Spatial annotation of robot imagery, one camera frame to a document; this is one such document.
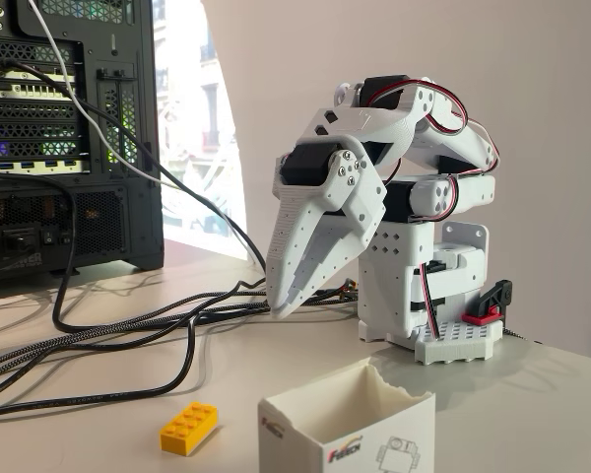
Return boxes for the yellow toy brick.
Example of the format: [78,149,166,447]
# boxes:
[159,401,220,456]

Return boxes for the white Feetech cardboard box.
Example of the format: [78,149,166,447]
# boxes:
[256,356,437,473]

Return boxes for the black red table clamp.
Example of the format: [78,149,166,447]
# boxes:
[461,278,515,325]

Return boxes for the black computer tower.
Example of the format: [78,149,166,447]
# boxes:
[0,0,165,293]

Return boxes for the black video cable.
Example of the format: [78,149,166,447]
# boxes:
[0,57,269,278]

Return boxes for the red black servo wire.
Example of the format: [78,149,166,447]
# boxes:
[372,77,502,176]
[419,260,442,342]

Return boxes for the thick black printed cable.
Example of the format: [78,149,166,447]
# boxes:
[0,295,273,421]

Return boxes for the thin white cable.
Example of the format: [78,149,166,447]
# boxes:
[27,0,191,192]

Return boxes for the black power cable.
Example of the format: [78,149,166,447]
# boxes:
[0,171,268,336]

